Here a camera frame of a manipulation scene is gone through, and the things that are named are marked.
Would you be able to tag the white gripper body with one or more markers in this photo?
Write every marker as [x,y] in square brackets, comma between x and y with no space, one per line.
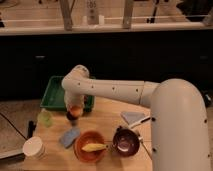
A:
[72,100]

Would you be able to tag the orange red apple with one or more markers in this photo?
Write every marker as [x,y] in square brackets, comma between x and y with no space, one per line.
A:
[76,111]

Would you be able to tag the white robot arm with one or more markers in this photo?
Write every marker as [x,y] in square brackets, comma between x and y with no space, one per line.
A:
[179,124]

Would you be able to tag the light green plastic cup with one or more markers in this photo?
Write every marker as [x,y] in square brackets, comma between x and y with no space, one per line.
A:
[45,118]

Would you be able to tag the white paper cup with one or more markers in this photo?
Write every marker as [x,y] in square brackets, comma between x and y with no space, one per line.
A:
[34,147]

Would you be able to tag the green plastic tray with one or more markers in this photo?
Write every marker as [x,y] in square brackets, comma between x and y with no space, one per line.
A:
[53,98]

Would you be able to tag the blue sponge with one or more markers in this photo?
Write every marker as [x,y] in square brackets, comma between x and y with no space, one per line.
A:
[69,136]

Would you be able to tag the orange bowl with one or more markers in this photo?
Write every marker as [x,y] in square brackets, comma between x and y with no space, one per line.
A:
[86,138]

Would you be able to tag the black object at table edge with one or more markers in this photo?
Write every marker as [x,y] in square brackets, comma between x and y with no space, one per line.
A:
[31,128]

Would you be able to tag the yellow banana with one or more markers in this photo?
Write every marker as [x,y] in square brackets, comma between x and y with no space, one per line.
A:
[91,147]

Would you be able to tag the grey folded cloth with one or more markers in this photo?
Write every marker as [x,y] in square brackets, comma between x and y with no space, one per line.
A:
[132,117]

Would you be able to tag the black white marker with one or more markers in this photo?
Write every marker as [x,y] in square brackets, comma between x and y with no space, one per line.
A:
[145,119]

